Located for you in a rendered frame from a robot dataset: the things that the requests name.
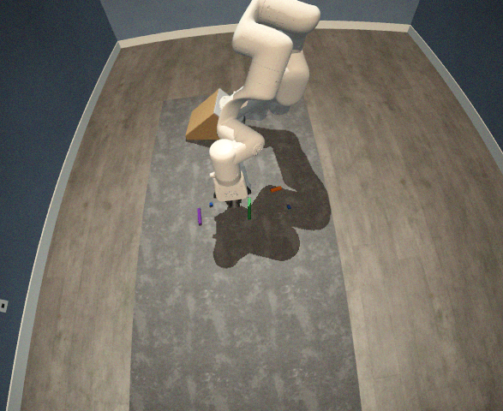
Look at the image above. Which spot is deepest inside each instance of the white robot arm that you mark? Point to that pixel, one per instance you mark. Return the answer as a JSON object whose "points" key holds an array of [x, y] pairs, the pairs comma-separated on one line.
{"points": [[273, 61]]}

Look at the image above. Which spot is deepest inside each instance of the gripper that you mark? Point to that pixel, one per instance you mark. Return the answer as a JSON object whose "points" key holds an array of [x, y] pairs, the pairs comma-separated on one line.
{"points": [[237, 192]]}

